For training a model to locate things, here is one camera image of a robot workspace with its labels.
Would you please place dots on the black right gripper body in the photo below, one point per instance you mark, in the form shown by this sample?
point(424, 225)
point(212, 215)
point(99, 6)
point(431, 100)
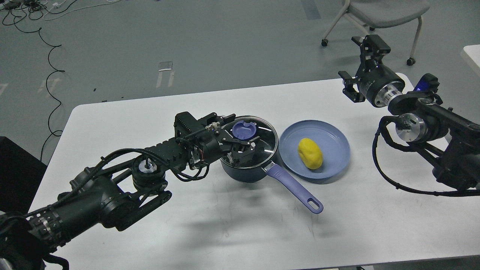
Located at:
point(378, 83)

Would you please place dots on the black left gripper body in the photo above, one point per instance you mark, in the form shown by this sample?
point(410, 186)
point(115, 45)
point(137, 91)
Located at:
point(199, 137)

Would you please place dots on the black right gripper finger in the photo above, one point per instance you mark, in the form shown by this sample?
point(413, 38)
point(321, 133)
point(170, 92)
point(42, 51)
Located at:
point(372, 47)
point(348, 87)

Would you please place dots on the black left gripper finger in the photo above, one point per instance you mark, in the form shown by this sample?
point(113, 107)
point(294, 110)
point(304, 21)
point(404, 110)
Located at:
point(242, 152)
point(222, 120)

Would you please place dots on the glass pot lid purple knob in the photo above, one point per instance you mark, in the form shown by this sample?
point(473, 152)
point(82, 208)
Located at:
point(263, 144)

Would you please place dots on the yellow potato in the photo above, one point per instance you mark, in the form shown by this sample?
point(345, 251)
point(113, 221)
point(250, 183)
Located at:
point(310, 153)

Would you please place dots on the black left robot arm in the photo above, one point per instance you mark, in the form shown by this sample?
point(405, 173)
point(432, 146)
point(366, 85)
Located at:
point(123, 188)

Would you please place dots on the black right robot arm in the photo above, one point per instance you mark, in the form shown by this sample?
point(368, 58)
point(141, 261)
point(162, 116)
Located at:
point(417, 121)

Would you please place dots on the grey office chair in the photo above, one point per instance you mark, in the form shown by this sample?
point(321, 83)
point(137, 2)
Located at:
point(381, 14)

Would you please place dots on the blue plate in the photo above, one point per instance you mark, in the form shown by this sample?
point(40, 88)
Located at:
point(332, 142)

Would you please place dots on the white table corner right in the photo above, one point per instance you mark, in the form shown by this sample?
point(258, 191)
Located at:
point(471, 55)

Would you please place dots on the black box at left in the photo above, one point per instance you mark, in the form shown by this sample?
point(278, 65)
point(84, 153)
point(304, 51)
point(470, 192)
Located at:
point(20, 177)

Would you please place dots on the dark blue saucepan purple handle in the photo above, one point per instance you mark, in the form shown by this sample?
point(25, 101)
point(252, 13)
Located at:
point(272, 168)

